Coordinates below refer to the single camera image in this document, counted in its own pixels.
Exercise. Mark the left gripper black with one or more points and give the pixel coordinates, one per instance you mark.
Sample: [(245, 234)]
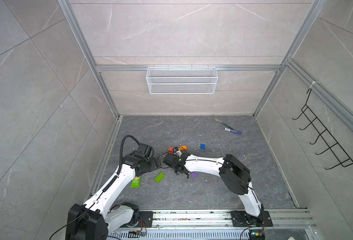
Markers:
[(153, 163)]

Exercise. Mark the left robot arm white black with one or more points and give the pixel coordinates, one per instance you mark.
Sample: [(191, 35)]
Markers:
[(97, 217)]

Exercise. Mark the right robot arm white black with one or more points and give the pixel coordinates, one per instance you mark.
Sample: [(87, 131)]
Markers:
[(234, 174)]

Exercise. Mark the green rectangular block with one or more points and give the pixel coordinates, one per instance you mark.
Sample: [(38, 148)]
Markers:
[(159, 177)]

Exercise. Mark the yellow-orange wood block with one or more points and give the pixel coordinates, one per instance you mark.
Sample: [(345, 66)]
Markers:
[(182, 148)]

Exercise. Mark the green snack wrapper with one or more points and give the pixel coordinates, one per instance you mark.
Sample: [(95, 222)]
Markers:
[(135, 182)]

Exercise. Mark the blue marker pen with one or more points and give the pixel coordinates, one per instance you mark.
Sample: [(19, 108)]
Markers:
[(232, 131)]

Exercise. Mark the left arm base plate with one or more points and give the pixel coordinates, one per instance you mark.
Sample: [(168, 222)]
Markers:
[(141, 219)]

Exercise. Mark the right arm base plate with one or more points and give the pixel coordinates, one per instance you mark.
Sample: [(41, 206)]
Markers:
[(242, 219)]

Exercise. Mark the white wire mesh basket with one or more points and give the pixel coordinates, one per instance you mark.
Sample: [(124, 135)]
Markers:
[(181, 80)]

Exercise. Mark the black wire hook rack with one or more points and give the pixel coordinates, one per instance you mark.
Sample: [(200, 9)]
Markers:
[(343, 159)]

